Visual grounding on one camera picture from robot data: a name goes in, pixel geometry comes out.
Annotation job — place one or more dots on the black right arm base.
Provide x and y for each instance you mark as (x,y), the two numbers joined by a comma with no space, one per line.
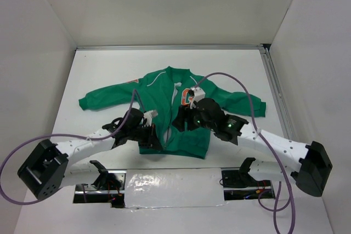
(239,185)

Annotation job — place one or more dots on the white cover panel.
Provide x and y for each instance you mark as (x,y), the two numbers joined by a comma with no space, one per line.
(173,188)

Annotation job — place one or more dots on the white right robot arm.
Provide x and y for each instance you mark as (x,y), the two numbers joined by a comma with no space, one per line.
(308,166)

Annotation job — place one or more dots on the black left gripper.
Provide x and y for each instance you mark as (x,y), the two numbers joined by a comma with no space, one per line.
(152,141)

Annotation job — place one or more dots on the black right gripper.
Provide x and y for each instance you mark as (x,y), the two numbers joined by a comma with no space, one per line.
(179,122)

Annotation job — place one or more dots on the green zip jacket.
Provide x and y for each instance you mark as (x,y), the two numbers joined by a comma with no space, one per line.
(164,91)

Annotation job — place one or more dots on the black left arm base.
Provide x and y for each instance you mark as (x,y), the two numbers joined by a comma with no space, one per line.
(107,187)

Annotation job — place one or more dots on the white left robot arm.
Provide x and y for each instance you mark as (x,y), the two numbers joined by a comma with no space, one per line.
(52,166)

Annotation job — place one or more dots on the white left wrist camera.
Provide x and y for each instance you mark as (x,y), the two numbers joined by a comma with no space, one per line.
(149,116)

